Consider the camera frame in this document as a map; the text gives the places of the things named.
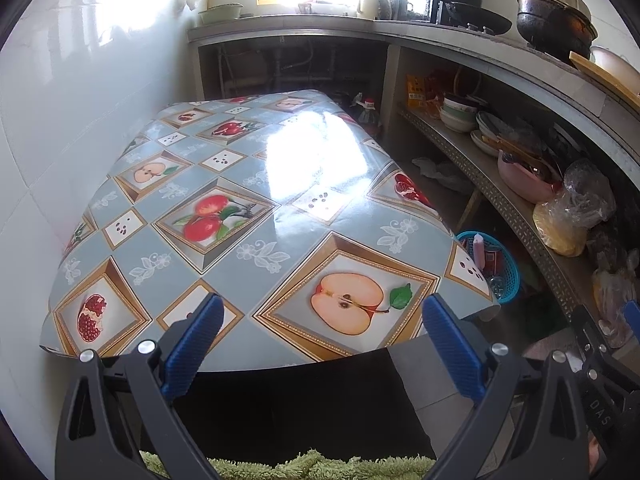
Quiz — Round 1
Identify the pink plastic basin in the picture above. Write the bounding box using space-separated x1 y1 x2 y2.
497 149 563 205

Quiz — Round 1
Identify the clear bag of yellow grain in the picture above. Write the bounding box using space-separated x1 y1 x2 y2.
532 159 617 258

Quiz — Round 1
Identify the white plastic bag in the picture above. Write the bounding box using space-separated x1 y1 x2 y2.
411 156 476 193

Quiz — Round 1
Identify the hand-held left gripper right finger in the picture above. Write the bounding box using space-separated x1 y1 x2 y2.
421 291 592 480

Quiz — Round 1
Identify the red food packet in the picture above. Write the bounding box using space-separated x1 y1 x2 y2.
425 70 456 116

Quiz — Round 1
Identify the plastic bag of dried goods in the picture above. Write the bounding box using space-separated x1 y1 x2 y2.
592 255 640 348

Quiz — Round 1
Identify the black cooking pot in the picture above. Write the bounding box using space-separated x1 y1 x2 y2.
515 0 599 65

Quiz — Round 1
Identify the blue mesh wastebasket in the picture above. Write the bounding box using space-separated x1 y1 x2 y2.
456 230 522 305

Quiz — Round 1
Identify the orange food packet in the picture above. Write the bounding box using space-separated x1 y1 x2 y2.
405 75 428 111

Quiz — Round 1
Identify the white enamel basin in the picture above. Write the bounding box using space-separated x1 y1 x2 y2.
590 45 640 93

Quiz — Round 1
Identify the stack of bowls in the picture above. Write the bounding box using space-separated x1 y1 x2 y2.
439 94 478 133

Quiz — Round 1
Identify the stack of plates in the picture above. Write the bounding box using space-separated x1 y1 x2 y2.
470 110 506 156

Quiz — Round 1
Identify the perforated metal shelf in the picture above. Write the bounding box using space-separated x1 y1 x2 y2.
397 105 586 321

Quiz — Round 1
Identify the cooking oil bottle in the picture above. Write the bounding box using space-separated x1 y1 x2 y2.
357 95 383 128

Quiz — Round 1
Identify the black wok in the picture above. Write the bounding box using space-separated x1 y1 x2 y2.
444 1 513 36

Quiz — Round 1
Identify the concrete kitchen counter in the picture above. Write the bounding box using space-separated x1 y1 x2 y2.
187 14 640 171

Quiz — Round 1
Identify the pale green basin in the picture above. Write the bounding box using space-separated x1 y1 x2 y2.
197 4 244 25

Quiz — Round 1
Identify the wooden cutting board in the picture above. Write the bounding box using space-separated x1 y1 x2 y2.
569 51 640 111

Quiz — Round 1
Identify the dark green bag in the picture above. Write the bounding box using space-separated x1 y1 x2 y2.
520 295 566 341

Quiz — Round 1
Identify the person's green fleece jacket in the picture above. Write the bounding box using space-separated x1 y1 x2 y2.
139 449 436 480

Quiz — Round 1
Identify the fruit-printed tablecloth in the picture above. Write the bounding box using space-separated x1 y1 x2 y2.
39 89 502 373

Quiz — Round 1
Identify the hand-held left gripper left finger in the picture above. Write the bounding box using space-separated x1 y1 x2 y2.
55 291 226 480

